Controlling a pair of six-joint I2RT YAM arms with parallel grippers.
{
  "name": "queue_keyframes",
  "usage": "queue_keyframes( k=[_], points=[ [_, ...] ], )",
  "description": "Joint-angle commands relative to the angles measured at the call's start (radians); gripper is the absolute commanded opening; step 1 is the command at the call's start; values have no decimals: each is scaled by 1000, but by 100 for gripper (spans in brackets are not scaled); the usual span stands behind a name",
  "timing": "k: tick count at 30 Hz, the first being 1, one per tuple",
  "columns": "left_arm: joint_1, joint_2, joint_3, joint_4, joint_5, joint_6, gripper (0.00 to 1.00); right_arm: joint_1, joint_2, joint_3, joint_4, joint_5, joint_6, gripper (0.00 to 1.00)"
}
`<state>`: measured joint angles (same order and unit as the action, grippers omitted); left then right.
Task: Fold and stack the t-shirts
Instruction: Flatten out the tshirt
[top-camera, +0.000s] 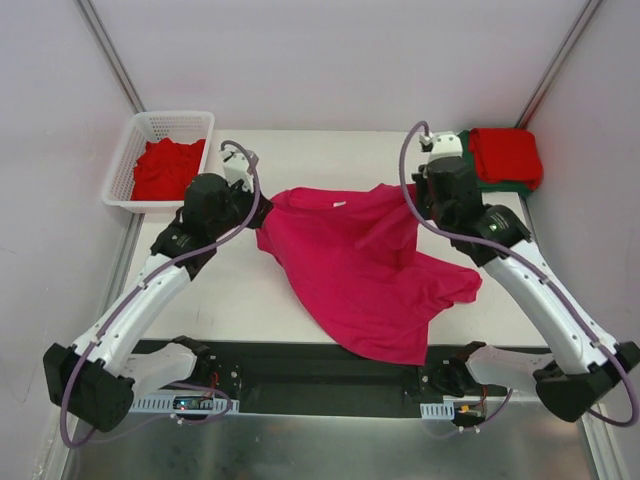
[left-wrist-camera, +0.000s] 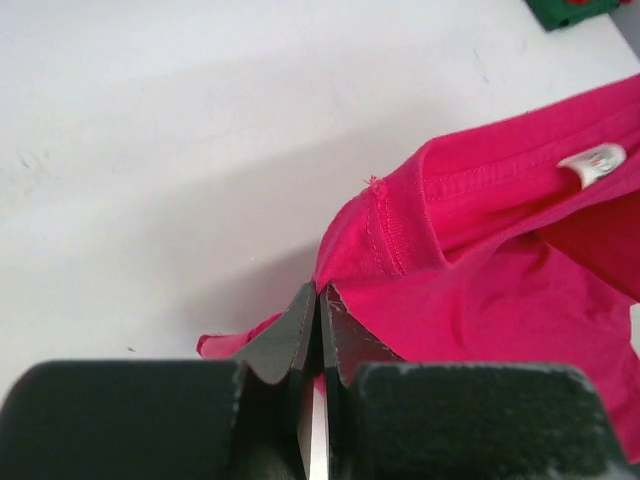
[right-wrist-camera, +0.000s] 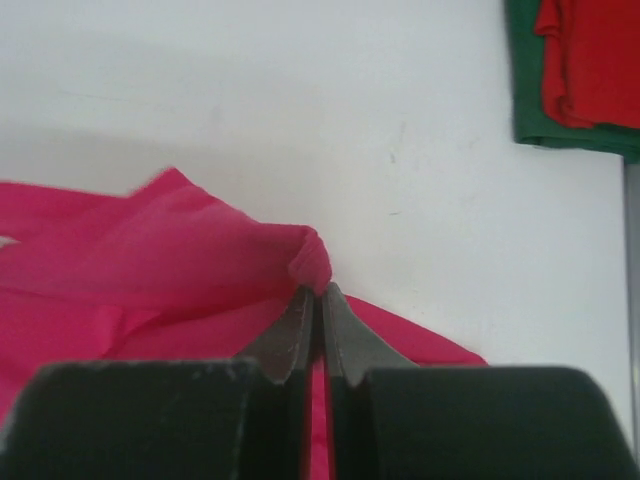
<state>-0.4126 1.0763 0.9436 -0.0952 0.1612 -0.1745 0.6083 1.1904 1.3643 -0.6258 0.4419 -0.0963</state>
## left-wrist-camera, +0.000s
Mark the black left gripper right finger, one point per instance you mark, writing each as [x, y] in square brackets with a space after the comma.
[390, 419]

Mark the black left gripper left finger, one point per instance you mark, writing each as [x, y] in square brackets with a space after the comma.
[244, 417]

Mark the pink t shirt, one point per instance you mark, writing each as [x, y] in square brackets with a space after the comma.
[517, 241]

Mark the folded green t shirt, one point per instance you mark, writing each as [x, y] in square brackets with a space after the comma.
[559, 14]

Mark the folded red t shirt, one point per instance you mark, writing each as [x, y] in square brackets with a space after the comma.
[583, 2]

